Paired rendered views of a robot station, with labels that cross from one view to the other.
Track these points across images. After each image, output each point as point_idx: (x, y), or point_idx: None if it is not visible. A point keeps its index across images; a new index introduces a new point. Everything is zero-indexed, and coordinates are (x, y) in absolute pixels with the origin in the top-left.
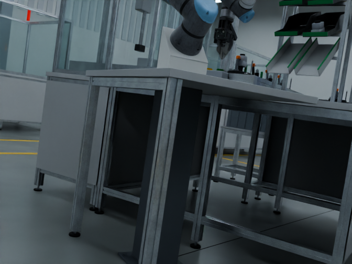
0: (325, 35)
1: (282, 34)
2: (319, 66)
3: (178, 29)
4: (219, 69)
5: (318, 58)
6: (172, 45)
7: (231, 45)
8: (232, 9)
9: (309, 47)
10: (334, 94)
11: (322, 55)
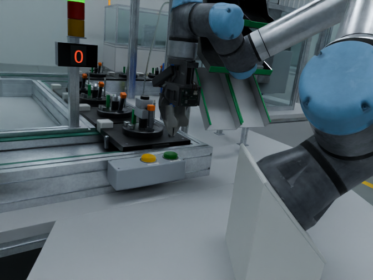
0: (268, 74)
1: (221, 70)
2: (269, 117)
3: (319, 187)
4: (175, 157)
5: (240, 95)
6: (302, 226)
7: (186, 108)
8: (233, 57)
9: (229, 80)
10: (247, 133)
11: (240, 89)
